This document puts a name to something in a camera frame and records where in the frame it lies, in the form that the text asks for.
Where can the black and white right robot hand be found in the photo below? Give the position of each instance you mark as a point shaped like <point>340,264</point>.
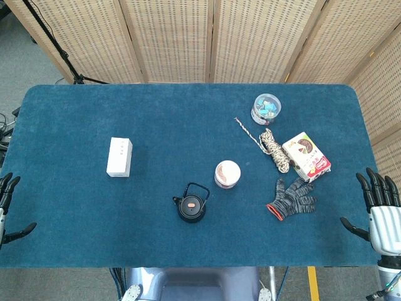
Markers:
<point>384,225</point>

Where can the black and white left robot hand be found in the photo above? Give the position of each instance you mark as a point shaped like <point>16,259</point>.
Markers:
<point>7,187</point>

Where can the black teapot lid orange knob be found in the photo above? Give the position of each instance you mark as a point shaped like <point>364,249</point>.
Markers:
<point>191,205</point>

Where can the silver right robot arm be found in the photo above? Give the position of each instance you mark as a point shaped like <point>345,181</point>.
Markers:
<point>389,276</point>

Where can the small black kettle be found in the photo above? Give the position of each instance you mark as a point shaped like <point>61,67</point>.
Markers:
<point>191,211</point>

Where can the yellow floor tape strip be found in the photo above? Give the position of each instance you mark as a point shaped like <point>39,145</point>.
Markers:
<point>313,283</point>

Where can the grey knit glove orange cuff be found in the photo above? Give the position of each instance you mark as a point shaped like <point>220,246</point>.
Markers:
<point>292,200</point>

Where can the white snack box with print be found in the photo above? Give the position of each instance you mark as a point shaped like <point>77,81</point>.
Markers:
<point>306,156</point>

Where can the white rectangular carton box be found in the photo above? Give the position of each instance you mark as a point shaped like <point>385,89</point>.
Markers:
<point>119,156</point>

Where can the black tripod stand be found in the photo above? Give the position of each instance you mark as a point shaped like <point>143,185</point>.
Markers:
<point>59,50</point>

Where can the blue carpet table cover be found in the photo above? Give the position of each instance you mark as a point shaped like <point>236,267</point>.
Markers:
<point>156,125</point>

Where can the clear jar of rubber bands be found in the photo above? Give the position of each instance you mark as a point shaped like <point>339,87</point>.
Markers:
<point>227,174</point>

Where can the clear jar of binder clips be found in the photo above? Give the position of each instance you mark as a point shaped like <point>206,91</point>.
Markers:
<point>266,108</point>

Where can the grey robot torso base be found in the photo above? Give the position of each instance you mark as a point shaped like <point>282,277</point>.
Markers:
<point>194,283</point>

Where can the woven bamboo folding screen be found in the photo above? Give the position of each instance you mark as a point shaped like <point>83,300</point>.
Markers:
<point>175,40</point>

